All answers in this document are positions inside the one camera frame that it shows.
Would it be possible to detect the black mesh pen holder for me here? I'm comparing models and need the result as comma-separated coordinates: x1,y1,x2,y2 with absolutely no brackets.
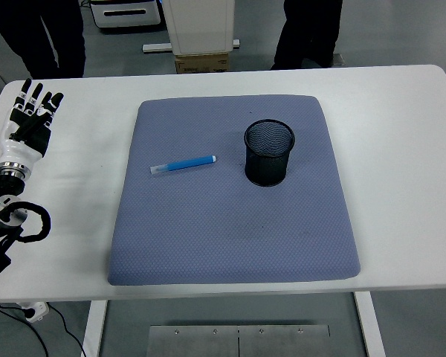
243,118,296,187

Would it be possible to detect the person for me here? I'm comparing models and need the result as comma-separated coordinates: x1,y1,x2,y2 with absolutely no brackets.
270,0,343,71
0,0,86,79

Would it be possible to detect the white base bar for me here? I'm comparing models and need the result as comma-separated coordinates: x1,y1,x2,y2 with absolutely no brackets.
141,39,242,53

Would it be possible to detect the blue marker pen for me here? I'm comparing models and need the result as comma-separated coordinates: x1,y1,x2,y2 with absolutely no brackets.
149,155,219,175

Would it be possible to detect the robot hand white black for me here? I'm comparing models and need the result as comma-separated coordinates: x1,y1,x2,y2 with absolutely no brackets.
0,77,65,167

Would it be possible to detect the white cabinet panel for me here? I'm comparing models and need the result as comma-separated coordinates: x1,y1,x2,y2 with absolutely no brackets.
162,0,235,56

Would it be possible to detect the white table leg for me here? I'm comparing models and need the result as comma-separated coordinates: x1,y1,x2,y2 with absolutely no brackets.
352,292,387,357
80,299,109,357

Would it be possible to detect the black floor cable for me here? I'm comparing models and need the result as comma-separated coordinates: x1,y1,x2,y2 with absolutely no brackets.
0,303,49,357
46,304,87,357

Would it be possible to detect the white appliance with black slot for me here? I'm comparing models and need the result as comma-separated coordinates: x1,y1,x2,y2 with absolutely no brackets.
88,0,161,29

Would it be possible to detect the blue-grey quilted mat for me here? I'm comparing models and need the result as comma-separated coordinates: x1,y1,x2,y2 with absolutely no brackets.
106,94,361,286

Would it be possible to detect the white power strip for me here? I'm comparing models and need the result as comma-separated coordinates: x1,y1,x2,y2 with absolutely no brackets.
16,300,50,324

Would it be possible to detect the brown cardboard box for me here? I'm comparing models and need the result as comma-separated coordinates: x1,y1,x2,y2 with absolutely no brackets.
174,51,230,74

